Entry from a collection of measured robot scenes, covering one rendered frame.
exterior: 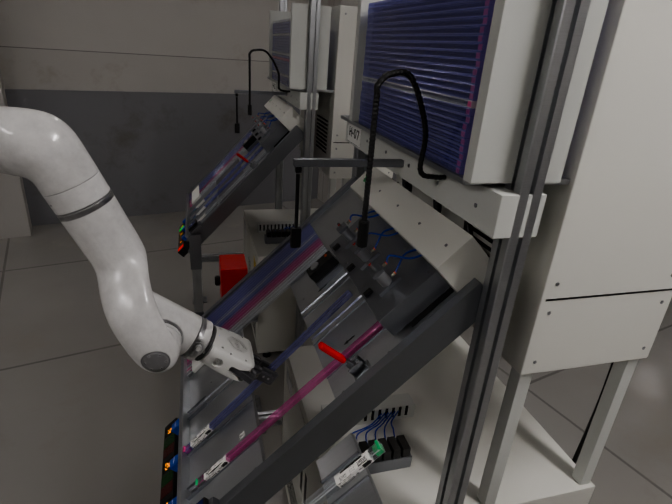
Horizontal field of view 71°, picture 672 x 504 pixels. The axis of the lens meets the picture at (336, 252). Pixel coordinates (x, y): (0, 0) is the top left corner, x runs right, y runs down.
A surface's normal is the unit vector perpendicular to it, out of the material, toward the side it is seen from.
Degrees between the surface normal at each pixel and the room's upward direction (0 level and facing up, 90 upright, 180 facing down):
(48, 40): 90
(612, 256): 90
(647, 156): 90
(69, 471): 0
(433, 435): 0
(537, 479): 0
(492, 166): 90
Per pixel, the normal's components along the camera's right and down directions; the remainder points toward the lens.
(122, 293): -0.06, -0.29
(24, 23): 0.49, 0.38
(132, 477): 0.07, -0.92
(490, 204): -0.96, 0.04
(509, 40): 0.27, 0.40
